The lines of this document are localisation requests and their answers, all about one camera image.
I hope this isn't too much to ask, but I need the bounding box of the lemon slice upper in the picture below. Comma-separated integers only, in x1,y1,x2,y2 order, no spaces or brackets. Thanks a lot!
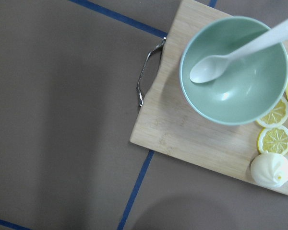
256,96,288,128

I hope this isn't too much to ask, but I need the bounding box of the white garlic bulb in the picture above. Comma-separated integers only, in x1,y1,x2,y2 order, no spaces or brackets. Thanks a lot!
250,153,288,188

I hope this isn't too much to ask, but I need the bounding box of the lemon slice lower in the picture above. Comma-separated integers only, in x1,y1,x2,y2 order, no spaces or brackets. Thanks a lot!
257,126,288,156

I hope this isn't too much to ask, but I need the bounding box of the white plastic spoon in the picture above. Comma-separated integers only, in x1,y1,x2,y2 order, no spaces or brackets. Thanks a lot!
189,19,288,83

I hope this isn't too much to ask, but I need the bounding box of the green bowl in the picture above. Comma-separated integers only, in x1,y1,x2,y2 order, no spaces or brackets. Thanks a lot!
179,16,288,126

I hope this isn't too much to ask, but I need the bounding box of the lemon slice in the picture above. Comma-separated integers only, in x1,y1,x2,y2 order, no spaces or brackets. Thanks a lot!
256,96,288,128
257,126,288,156

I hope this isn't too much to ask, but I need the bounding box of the bamboo cutting board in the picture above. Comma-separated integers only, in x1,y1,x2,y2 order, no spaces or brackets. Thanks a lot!
129,0,288,198

